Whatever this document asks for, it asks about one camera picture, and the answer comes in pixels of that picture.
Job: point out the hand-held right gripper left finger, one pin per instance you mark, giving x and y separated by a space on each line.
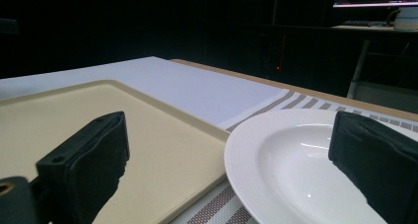
88 166

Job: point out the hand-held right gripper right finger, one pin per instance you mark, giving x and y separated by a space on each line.
378 158

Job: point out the beige plastic tray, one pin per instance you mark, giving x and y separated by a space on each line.
157 145

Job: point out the white deep plate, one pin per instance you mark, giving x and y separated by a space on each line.
295 171

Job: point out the background desk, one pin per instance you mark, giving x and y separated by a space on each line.
378 62

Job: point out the dark keyboard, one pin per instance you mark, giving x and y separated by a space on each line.
361 22

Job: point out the white striped placemat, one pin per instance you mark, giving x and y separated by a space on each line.
203 89

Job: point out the white mug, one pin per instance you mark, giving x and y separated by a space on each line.
405 18

